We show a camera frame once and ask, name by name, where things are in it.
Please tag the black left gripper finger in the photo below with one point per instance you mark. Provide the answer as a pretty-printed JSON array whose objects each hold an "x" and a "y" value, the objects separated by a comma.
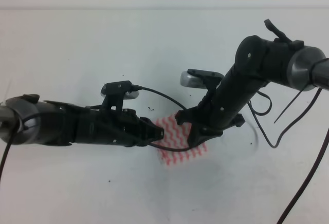
[
  {"x": 150, "y": 139},
  {"x": 150, "y": 128}
]

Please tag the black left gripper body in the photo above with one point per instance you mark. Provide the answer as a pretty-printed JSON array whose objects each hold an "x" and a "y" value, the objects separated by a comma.
[{"x": 124, "y": 129}]

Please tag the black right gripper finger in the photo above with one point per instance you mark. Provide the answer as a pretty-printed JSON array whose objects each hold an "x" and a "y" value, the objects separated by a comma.
[{"x": 198, "y": 136}]

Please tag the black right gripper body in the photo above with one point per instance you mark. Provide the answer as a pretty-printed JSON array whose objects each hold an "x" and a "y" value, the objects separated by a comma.
[{"x": 214, "y": 115}]

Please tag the pink white wavy towel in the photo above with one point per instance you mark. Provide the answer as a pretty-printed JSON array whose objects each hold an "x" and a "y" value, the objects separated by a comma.
[{"x": 175, "y": 137}]

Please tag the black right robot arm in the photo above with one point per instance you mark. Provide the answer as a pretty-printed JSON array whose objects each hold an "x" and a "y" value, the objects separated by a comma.
[{"x": 257, "y": 63}]

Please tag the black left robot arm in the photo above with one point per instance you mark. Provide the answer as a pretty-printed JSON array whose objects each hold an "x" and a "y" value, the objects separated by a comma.
[{"x": 26, "y": 120}]

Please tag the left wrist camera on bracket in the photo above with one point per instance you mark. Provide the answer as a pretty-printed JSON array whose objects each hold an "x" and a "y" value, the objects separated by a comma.
[{"x": 115, "y": 93}]

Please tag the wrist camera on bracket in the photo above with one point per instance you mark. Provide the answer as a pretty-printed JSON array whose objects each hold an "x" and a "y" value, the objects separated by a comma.
[
  {"x": 201, "y": 79},
  {"x": 115, "y": 93}
]

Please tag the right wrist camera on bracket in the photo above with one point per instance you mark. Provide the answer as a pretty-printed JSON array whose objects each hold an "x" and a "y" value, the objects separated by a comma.
[{"x": 201, "y": 79}]

